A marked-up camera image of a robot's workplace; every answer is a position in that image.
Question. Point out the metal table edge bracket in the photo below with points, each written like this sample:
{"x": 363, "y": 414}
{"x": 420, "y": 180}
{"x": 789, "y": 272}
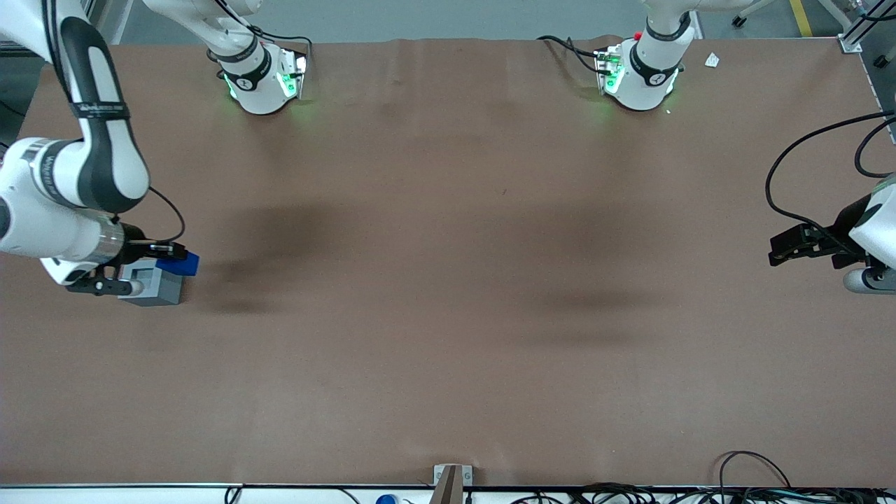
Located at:
{"x": 465, "y": 476}

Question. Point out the brown camera post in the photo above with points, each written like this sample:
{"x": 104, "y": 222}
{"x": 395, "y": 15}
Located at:
{"x": 448, "y": 490}

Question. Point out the brown paper table cover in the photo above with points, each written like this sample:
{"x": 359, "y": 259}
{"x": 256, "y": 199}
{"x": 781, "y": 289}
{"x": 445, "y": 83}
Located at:
{"x": 448, "y": 315}

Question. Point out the black caster wheel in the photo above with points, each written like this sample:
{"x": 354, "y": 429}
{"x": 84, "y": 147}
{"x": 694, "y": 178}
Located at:
{"x": 882, "y": 61}

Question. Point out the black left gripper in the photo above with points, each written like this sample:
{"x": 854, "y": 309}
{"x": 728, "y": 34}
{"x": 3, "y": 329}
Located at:
{"x": 845, "y": 225}

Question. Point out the chair leg with caster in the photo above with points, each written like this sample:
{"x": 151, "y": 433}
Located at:
{"x": 739, "y": 21}

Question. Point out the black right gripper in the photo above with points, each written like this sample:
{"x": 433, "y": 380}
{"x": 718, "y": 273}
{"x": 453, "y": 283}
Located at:
{"x": 134, "y": 236}

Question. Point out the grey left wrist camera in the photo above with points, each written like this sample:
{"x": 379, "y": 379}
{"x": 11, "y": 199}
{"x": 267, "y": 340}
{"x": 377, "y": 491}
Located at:
{"x": 864, "y": 281}

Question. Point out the white paper scrap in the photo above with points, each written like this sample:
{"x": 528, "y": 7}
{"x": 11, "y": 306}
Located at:
{"x": 712, "y": 60}

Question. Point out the gray square base block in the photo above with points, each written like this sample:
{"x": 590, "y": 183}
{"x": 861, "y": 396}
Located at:
{"x": 157, "y": 290}

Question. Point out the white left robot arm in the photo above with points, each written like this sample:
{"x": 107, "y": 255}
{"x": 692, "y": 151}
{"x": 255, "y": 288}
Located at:
{"x": 647, "y": 77}

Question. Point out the white table edge rail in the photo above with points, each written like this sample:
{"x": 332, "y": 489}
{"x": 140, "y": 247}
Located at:
{"x": 140, "y": 495}

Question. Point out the blue plastic part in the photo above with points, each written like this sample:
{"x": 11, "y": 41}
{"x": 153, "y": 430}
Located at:
{"x": 183, "y": 267}

